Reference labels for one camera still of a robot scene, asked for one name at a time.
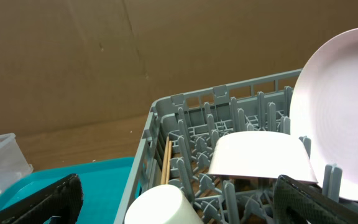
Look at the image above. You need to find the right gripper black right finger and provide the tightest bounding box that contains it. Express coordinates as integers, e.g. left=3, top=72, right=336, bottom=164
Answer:
left=273, top=175, right=358, bottom=224

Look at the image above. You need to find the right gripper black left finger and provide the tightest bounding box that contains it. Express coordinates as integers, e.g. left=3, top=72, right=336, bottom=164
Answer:
left=0, top=174, right=84, bottom=224

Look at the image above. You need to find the pink bowl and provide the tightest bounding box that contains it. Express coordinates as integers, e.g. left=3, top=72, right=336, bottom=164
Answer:
left=208, top=131, right=318, bottom=184

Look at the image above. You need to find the cream paper cup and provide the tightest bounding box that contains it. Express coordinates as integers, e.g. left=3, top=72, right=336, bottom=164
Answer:
left=124, top=184, right=203, bottom=224

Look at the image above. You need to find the large white plate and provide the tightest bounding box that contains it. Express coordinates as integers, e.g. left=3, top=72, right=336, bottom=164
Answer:
left=290, top=28, right=358, bottom=201

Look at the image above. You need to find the teal plastic tray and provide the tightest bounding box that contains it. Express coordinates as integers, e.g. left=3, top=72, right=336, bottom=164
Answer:
left=0, top=157, right=134, bottom=224

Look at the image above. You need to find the wooden chopstick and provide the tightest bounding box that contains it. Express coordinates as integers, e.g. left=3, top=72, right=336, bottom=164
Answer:
left=165, top=140, right=172, bottom=184
left=160, top=137, right=170, bottom=185

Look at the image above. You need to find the grey dish rack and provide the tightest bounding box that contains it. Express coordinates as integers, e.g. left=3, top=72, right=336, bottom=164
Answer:
left=115, top=70, right=300, bottom=223

